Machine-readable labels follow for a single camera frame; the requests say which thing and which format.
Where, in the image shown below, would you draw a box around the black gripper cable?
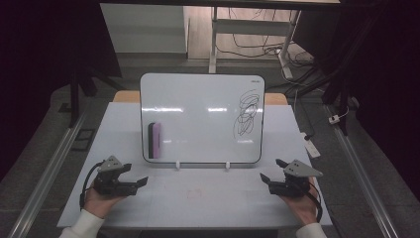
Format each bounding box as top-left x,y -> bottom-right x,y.
308,180 -> 324,223
78,161 -> 104,211

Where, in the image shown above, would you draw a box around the white power strip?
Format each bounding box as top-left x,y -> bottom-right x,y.
299,131 -> 322,160

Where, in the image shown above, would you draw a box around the purple and black whiteboard eraser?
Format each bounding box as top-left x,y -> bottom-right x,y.
147,122 -> 162,160

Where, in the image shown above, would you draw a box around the aluminium rail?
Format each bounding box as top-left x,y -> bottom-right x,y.
6,108 -> 91,238
324,104 -> 400,238

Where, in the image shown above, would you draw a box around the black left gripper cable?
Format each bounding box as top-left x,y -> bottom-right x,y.
78,161 -> 104,211

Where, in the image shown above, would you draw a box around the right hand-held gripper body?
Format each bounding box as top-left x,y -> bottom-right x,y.
268,159 -> 324,198

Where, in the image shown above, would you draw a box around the black floor cables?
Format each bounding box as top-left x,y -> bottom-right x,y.
216,7 -> 316,82

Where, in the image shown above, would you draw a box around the white whiteboard with scribble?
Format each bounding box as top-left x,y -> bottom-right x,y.
139,72 -> 266,166

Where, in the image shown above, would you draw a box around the white metal desk frame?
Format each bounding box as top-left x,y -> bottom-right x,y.
208,6 -> 302,80

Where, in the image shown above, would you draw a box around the white panel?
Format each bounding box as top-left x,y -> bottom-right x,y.
99,3 -> 188,55

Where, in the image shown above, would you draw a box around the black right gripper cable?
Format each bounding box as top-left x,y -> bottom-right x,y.
308,180 -> 324,223

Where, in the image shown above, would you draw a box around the black curtain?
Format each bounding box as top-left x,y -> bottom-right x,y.
292,0 -> 420,199
0,0 -> 123,181

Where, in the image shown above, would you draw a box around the person's left hand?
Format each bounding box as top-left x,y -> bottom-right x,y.
81,187 -> 127,219

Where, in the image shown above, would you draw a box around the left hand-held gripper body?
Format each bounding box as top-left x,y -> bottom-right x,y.
93,155 -> 140,196

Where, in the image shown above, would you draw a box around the person's right hand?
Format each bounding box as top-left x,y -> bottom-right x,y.
279,176 -> 320,230

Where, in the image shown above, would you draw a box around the black metal stand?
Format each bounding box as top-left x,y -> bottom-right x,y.
58,62 -> 124,129

